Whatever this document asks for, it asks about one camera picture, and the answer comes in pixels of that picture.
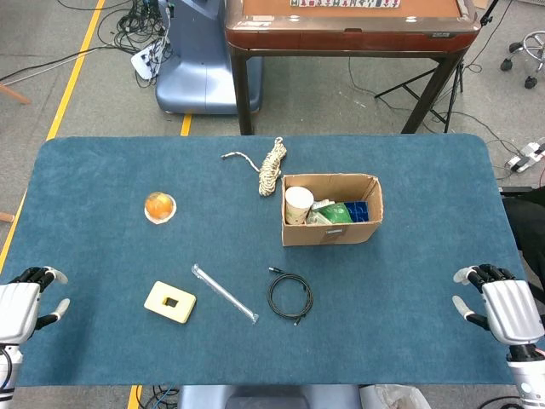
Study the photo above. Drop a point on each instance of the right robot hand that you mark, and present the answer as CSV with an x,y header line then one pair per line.
x,y
513,311

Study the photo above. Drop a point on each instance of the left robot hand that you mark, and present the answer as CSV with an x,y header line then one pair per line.
x,y
17,309

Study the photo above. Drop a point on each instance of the yellow sponge block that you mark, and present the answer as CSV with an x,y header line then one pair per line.
x,y
157,300

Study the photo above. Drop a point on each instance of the brown cardboard box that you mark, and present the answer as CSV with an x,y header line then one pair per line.
x,y
323,234

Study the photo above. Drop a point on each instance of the clear plastic tube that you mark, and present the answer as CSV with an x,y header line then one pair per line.
x,y
223,292

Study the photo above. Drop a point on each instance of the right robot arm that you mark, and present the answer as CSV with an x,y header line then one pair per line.
x,y
528,383

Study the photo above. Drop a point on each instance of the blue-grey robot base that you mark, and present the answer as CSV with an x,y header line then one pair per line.
x,y
196,64

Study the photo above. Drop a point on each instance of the black chair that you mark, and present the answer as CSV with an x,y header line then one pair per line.
x,y
528,221

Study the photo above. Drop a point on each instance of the small wooden foot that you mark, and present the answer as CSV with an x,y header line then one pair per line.
x,y
6,217

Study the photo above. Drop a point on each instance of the blue felt table mat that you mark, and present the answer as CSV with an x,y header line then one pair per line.
x,y
383,298

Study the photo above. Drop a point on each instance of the white plastic bag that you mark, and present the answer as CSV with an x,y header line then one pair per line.
x,y
396,398

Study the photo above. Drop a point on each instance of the white power strip with switches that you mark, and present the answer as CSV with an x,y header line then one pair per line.
x,y
526,155

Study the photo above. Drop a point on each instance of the orange fruit jelly cup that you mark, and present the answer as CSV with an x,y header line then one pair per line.
x,y
159,207

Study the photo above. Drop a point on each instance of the blue packet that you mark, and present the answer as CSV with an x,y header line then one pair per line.
x,y
357,211

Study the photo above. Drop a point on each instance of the green packet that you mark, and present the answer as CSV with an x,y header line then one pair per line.
x,y
336,213

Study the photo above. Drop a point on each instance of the slanted wooden leg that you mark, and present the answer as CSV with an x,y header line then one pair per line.
x,y
15,96

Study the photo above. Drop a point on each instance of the black tripod stand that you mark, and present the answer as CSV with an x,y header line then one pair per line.
x,y
458,78

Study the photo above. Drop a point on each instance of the white paper cup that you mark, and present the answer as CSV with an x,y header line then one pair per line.
x,y
298,200

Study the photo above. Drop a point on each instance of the chrome stool with casters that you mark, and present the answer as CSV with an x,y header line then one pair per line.
x,y
506,65

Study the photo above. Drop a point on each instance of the grey robot torso base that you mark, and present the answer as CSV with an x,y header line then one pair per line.
x,y
264,398

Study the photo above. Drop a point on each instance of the white power strip with plugs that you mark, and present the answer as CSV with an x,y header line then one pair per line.
x,y
142,64

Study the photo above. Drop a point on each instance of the brown mahjong table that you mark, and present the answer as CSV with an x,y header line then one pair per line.
x,y
340,40

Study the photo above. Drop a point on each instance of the face-up mahjong tile row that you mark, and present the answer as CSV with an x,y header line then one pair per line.
x,y
340,3

